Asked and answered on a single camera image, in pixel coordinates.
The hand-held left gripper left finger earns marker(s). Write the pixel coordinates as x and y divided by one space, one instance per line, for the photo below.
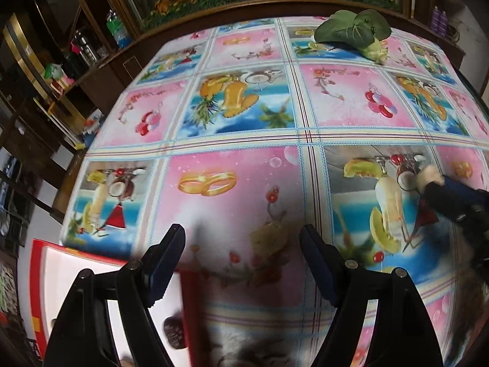
164 271

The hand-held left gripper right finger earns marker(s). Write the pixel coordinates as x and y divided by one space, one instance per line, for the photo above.
323 271

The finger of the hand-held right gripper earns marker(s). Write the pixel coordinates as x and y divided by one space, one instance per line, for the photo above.
464 190
445 202

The white food chunk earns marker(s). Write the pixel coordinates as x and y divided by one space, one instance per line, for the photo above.
428 177

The red shallow box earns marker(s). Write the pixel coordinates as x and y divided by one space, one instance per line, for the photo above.
76 263

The dark red date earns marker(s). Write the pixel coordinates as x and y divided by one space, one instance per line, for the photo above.
174 330

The printed pink tablecloth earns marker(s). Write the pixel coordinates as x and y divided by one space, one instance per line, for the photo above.
244 130

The purple bottles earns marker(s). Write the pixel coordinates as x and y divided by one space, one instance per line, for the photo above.
439 21

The green bok choy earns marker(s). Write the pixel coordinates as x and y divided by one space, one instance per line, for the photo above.
347 28

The dark wooden cabinet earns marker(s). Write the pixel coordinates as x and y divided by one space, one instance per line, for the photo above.
130 61

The pink box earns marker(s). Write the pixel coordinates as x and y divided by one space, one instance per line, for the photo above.
62 83

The green snack packet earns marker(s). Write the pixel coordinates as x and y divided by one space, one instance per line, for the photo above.
53 72

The dark steel thermos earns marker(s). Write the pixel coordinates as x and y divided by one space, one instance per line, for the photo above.
86 47

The green label plastic bottle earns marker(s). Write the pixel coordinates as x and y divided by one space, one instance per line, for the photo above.
116 28

